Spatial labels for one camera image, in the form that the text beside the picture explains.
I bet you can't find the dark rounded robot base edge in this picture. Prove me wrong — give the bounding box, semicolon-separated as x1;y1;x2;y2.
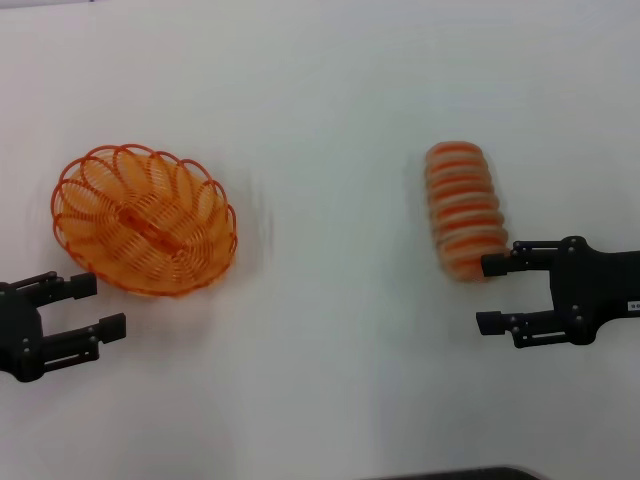
384;465;544;480

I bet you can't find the orange cream ridged bread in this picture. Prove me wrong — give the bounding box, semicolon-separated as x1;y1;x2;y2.
423;141;511;285

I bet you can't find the orange wire basket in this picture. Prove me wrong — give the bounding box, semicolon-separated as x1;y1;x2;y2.
51;143;239;300

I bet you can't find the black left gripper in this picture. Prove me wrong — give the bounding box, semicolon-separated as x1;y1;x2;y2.
0;271;127;384

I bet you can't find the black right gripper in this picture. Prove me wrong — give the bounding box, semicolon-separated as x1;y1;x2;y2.
475;234;640;350

